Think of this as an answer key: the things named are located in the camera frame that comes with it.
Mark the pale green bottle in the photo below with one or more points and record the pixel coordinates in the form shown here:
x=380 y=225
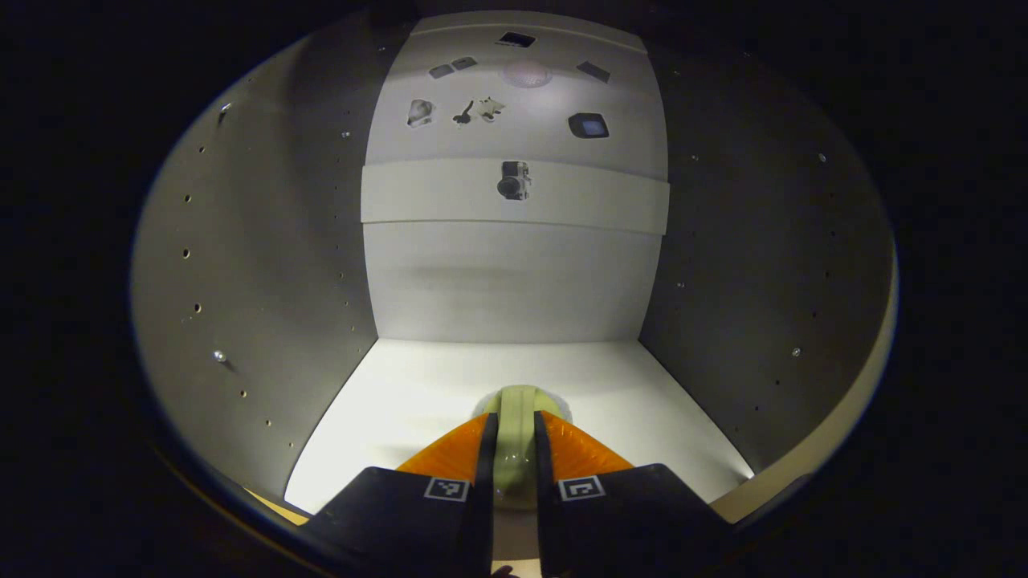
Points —
x=514 y=449

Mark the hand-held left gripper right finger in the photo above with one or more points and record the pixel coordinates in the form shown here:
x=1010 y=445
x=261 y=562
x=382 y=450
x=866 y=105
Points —
x=548 y=514

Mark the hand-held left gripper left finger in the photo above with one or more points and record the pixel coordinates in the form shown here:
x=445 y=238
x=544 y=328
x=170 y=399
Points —
x=482 y=514

